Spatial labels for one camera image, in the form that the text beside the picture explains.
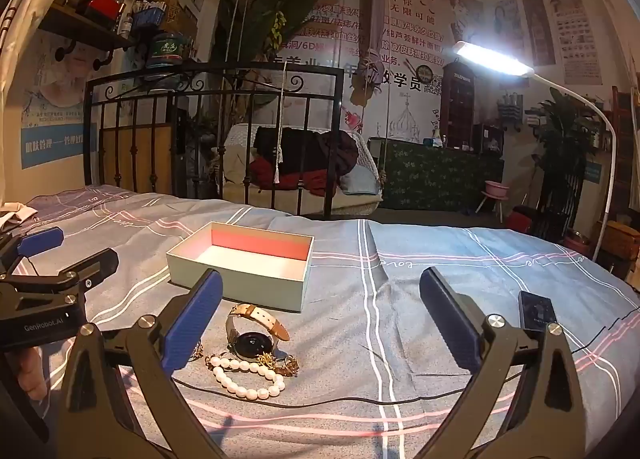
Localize person's left hand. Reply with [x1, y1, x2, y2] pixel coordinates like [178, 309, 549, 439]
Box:
[16, 345, 50, 401]

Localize light blue cushion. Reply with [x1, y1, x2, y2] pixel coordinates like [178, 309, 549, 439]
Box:
[340, 166, 379, 195]

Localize red box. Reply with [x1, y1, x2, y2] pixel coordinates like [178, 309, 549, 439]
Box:
[82, 0, 126, 21]

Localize pale green box pink inside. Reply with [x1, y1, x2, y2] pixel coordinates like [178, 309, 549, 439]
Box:
[166, 222, 316, 313]

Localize dark clothes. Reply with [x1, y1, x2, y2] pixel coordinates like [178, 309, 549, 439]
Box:
[252, 126, 359, 176]

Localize pink stool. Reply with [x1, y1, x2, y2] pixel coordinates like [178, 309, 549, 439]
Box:
[479, 180, 509, 226]

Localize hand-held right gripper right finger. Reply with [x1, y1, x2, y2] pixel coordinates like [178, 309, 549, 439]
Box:
[415, 266, 601, 459]

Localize red clothes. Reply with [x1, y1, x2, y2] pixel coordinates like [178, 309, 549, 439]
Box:
[249, 159, 347, 198]

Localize white wicker swing chair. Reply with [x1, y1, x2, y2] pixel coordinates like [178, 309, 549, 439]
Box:
[222, 123, 384, 217]

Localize large printed wall banner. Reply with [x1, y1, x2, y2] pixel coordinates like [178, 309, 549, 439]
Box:
[280, 0, 484, 146]

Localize beige cushion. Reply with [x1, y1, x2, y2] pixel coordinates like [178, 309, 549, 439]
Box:
[223, 132, 261, 186]

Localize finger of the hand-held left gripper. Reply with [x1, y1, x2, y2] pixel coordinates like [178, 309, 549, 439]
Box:
[0, 247, 120, 297]
[0, 228, 65, 280]

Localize white floor lamp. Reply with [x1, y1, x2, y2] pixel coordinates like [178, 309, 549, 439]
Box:
[452, 40, 616, 262]

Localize face wall poster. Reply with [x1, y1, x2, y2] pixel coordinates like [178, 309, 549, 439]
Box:
[21, 33, 99, 171]

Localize wristwatch with tan strap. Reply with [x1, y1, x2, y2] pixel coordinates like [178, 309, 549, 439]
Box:
[225, 304, 292, 366]

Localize black iron bed frame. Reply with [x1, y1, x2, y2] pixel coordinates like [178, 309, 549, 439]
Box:
[85, 62, 346, 220]

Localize dark potted plant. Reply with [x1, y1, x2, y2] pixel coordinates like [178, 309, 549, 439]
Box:
[525, 86, 602, 240]

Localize dark wooden cabinet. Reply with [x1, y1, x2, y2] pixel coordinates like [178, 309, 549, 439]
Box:
[442, 64, 477, 151]

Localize gold chain bracelet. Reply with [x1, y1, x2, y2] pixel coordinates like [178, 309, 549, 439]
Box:
[257, 355, 301, 379]

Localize green floral counter cloth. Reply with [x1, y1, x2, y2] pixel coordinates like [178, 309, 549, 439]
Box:
[367, 136, 504, 213]

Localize tall portrait wall poster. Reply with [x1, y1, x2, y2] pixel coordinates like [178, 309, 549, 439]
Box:
[542, 0, 602, 86]

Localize white rope tassel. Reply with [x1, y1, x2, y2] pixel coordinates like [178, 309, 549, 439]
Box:
[272, 62, 289, 186]

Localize small black device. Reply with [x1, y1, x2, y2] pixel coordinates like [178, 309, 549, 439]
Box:
[517, 290, 559, 336]

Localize black cable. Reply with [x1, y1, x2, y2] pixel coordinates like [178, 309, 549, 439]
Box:
[170, 374, 543, 407]

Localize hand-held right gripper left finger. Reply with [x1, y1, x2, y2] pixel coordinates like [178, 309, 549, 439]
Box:
[52, 268, 226, 459]

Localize wooden wall shelf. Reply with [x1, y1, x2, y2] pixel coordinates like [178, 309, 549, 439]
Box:
[39, 4, 137, 71]

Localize white pearl bracelet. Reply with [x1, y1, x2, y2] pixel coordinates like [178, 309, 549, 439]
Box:
[205, 354, 287, 401]

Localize grey plaid bedsheet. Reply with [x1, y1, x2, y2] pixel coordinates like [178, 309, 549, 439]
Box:
[0, 184, 640, 459]

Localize blue plastic basket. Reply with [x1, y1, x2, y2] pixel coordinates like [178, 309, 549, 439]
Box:
[132, 6, 167, 33]

